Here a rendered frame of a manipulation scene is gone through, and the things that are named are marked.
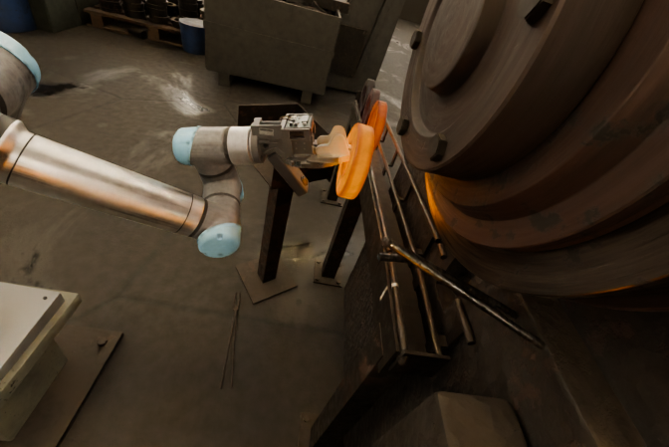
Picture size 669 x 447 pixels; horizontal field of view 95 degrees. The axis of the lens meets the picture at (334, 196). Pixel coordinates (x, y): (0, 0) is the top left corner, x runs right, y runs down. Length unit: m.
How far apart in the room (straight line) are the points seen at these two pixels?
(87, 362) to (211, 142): 0.87
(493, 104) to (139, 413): 1.17
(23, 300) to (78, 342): 0.32
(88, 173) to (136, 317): 0.86
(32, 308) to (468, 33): 1.02
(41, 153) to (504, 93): 0.54
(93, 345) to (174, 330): 0.23
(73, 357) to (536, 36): 1.31
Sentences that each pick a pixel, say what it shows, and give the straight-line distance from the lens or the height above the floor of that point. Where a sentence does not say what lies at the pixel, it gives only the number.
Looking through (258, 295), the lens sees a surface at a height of 0.01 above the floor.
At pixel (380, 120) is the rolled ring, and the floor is 0.73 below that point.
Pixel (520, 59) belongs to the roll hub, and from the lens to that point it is 0.24.
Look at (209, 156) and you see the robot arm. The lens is 0.64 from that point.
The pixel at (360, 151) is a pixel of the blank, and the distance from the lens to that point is 0.56.
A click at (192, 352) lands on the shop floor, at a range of 1.26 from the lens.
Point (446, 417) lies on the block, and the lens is 0.42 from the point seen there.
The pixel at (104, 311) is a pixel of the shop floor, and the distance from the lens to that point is 1.39.
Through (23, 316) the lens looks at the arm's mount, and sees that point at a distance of 1.04.
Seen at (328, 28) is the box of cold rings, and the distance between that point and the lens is 2.75.
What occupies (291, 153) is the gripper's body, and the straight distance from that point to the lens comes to 0.59.
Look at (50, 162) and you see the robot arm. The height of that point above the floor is 0.84.
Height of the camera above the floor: 1.15
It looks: 38 degrees down
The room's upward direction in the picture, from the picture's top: 18 degrees clockwise
